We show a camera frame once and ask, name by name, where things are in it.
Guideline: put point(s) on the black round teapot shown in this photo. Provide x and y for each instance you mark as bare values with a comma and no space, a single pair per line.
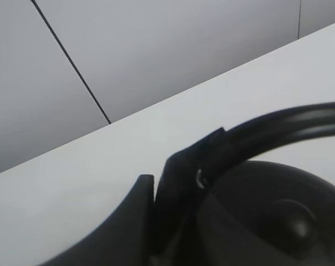
216,205

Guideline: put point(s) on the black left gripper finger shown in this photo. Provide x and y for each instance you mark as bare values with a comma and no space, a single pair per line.
122,239

